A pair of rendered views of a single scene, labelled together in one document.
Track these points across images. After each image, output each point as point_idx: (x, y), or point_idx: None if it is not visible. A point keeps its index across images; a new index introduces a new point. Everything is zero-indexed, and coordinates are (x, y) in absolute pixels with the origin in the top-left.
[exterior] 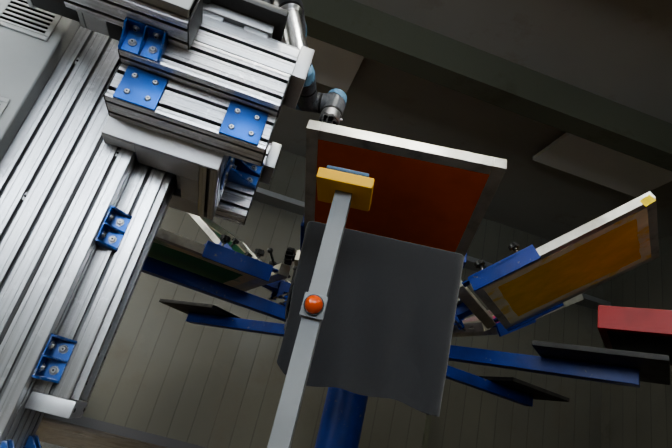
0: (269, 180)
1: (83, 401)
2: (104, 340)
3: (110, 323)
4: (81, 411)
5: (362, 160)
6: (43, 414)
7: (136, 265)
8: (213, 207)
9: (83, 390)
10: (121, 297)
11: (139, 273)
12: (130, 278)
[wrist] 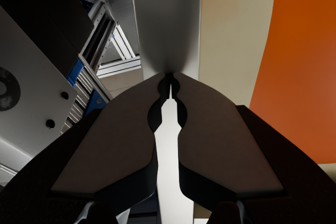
0: (4, 11)
1: (108, 8)
2: (110, 36)
3: (109, 42)
4: (109, 5)
5: (314, 161)
6: None
7: (99, 59)
8: (92, 69)
9: (115, 25)
10: (106, 50)
11: (87, 40)
12: (102, 55)
